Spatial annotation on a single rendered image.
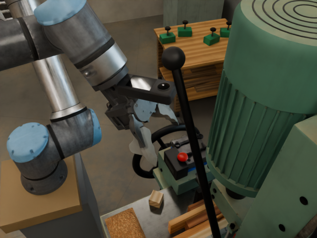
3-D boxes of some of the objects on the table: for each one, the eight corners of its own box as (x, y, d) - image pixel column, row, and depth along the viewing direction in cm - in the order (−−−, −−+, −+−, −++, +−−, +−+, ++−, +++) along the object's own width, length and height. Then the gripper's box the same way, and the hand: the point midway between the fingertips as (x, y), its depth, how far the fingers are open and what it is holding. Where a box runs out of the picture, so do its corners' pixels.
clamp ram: (207, 177, 86) (211, 160, 80) (221, 196, 82) (226, 180, 75) (182, 188, 84) (184, 172, 77) (195, 209, 79) (198, 193, 73)
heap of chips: (132, 207, 80) (131, 202, 78) (150, 247, 72) (150, 243, 70) (104, 219, 77) (103, 215, 75) (120, 262, 70) (118, 259, 68)
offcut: (159, 208, 80) (159, 203, 77) (148, 204, 81) (148, 199, 78) (163, 198, 82) (163, 193, 80) (153, 194, 83) (153, 189, 80)
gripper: (117, 58, 64) (162, 122, 72) (69, 107, 52) (129, 176, 61) (143, 46, 58) (188, 117, 67) (95, 98, 47) (158, 175, 56)
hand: (169, 143), depth 62 cm, fingers open, 12 cm apart
